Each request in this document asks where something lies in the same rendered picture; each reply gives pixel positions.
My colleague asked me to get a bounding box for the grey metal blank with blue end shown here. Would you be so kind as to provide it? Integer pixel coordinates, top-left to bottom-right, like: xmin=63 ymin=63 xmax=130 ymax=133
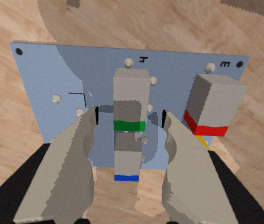
xmin=114 ymin=132 xmax=142 ymax=181

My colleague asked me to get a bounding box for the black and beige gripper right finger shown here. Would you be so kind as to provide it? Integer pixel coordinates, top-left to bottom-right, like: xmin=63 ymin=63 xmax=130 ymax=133
xmin=162 ymin=109 xmax=264 ymax=224

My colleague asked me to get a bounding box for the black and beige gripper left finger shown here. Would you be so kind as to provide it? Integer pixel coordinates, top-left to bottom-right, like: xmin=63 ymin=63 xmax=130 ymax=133
xmin=0 ymin=106 xmax=99 ymax=224

